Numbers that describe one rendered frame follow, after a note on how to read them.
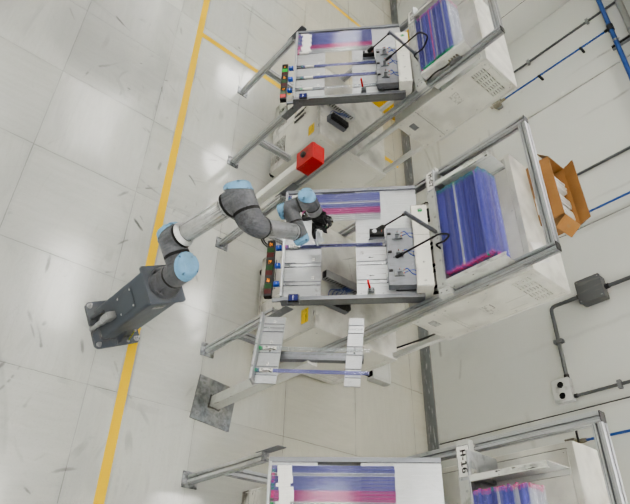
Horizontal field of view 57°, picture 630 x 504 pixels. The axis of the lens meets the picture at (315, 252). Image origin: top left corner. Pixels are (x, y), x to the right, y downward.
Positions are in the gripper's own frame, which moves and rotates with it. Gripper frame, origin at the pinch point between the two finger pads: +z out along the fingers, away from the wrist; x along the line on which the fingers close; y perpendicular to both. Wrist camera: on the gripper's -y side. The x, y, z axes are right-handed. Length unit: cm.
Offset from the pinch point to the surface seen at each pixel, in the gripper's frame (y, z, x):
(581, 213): 109, 23, 62
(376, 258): 26.3, 13.8, 2.1
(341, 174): -63, 81, 92
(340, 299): 21.5, 9.4, -27.1
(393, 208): 20.2, 16.2, 34.9
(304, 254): -7.6, 6.1, -11.4
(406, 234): 36.1, 11.3, 18.8
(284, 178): -64, 29, 45
